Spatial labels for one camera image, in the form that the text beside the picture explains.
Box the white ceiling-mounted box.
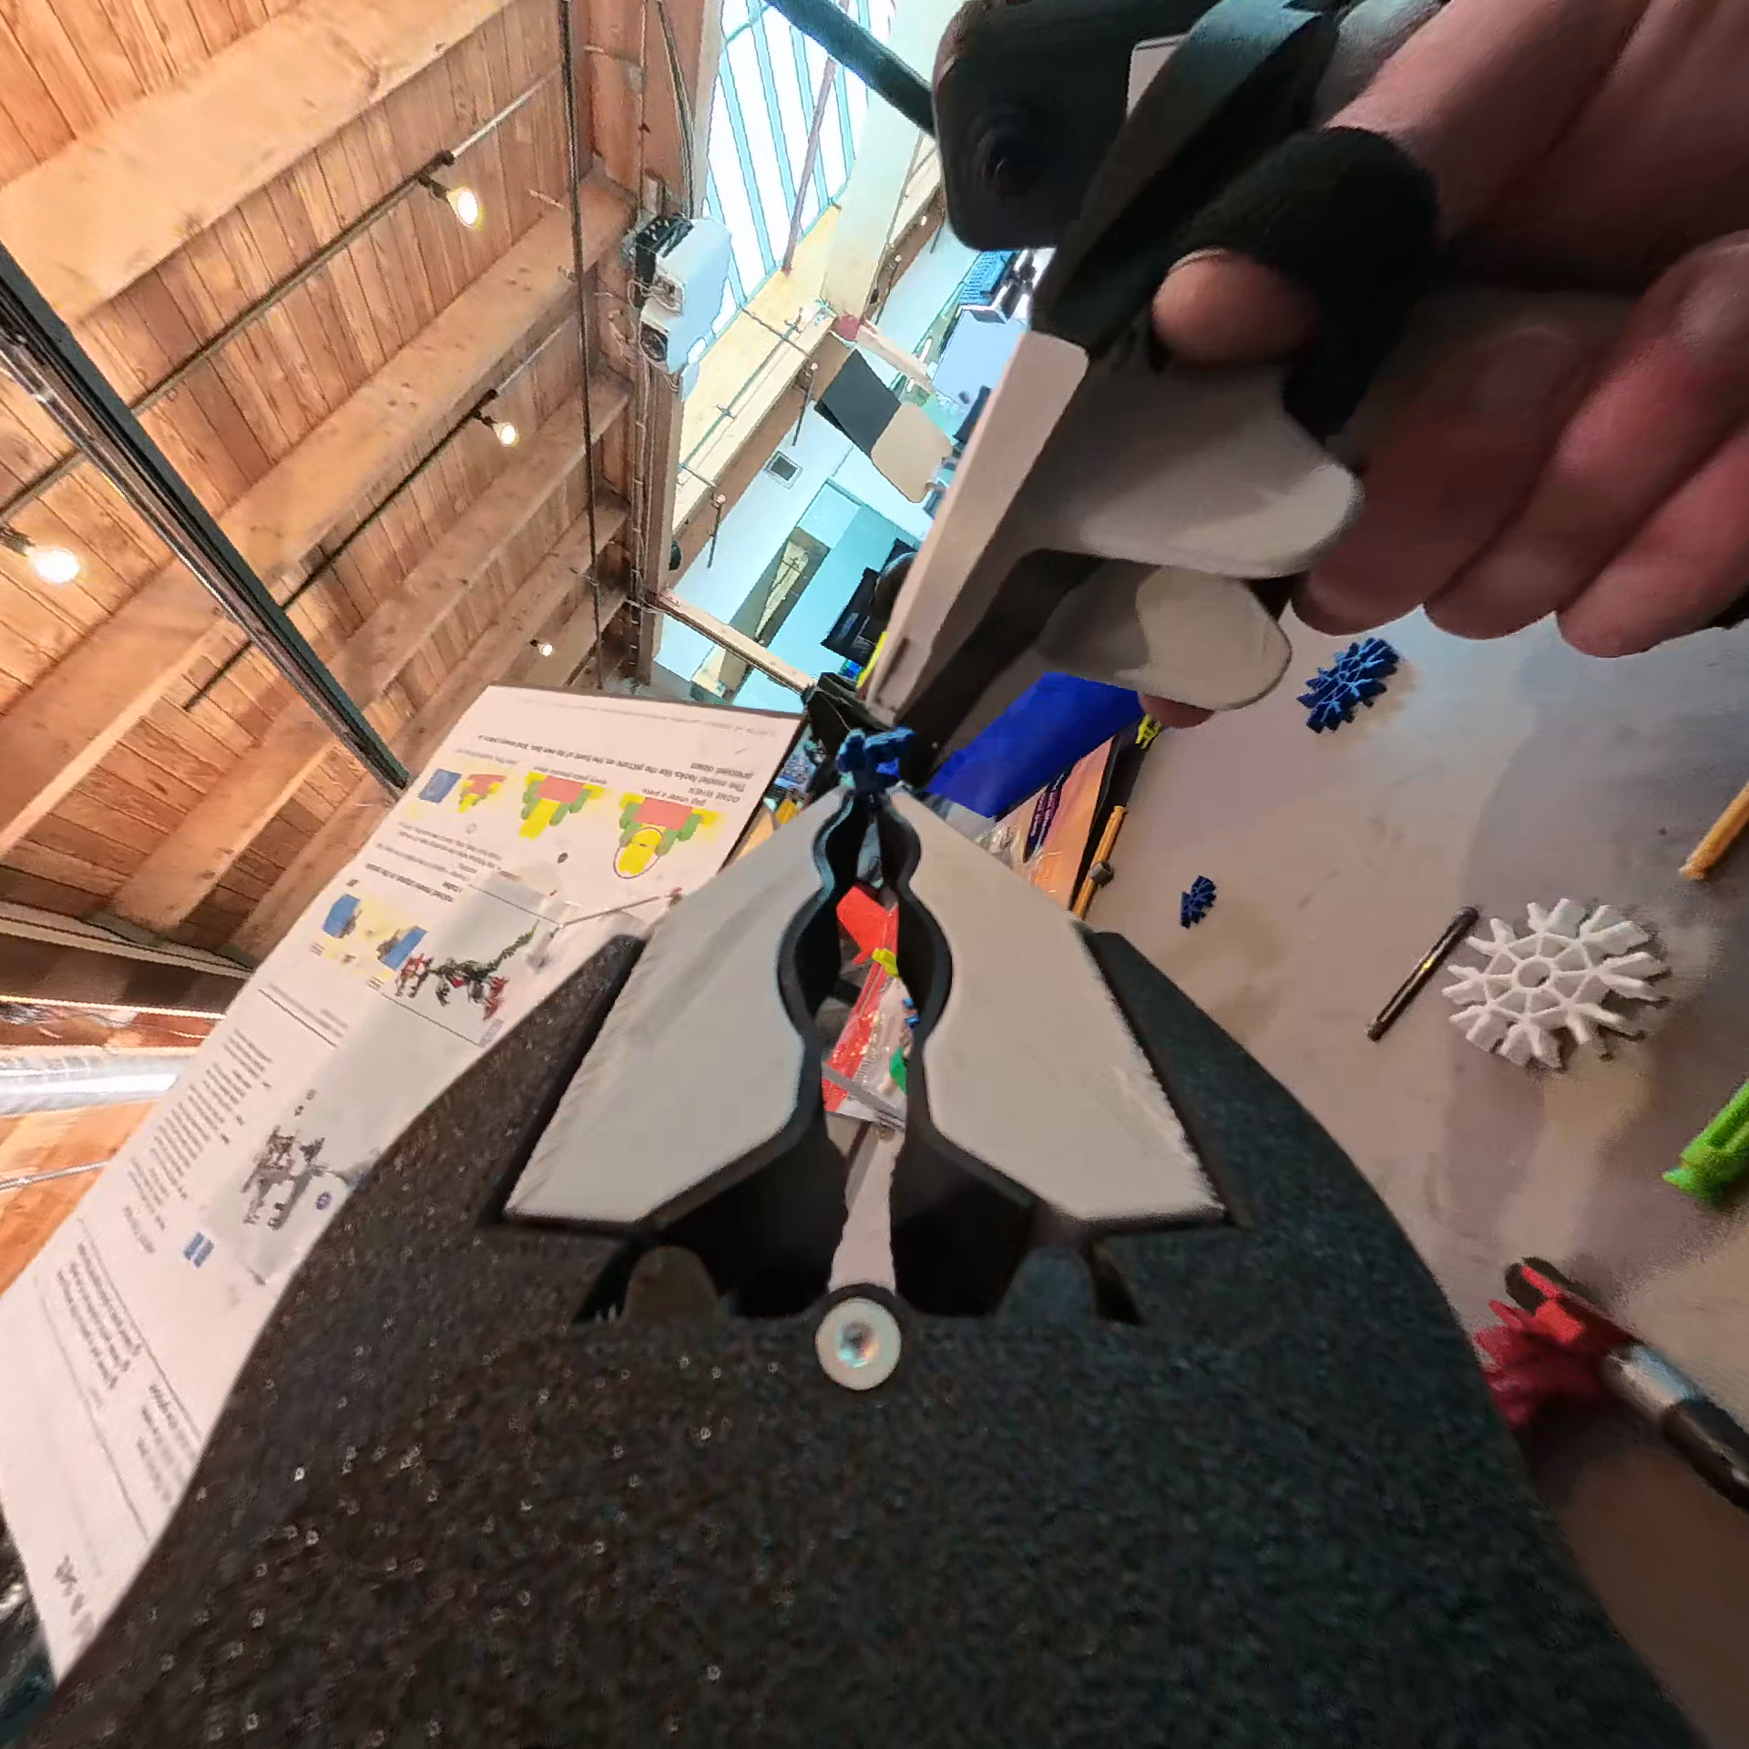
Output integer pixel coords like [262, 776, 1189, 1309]
[623, 213, 736, 367]

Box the black steel beam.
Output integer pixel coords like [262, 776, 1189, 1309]
[0, 242, 415, 797]

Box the thin grey rod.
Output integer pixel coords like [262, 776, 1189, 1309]
[1364, 905, 1481, 1043]

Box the orange printed booklet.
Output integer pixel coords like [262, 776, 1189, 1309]
[996, 734, 1138, 910]

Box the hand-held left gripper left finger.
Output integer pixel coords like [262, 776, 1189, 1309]
[499, 788, 869, 1231]

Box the blue plastic storage bin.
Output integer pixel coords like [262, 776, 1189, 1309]
[925, 668, 1148, 821]

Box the short orange rod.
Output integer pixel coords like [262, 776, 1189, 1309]
[1678, 781, 1749, 885]

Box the black overhead pipe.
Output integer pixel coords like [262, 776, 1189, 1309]
[758, 0, 947, 138]

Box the lime green plastic rod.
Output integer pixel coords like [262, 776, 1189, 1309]
[1661, 1076, 1749, 1207]

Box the red connector and shaft assembly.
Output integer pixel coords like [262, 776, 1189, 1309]
[1468, 1257, 1749, 1512]

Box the silver air duct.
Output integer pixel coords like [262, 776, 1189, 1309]
[0, 1043, 193, 1120]

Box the white snowflake connector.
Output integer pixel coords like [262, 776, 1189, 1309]
[1437, 896, 1672, 1073]

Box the person's right hand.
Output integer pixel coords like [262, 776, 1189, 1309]
[1140, 0, 1749, 728]

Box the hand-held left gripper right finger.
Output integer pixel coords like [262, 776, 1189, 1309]
[885, 788, 1228, 1224]

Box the printed instruction sheet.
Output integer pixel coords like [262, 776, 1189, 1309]
[0, 683, 810, 1685]

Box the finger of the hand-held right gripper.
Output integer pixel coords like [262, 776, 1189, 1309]
[863, 331, 1095, 754]

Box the large blue snowflake connector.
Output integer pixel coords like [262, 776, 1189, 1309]
[1295, 635, 1404, 735]

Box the long yellow rod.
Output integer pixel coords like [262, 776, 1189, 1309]
[1069, 803, 1131, 923]

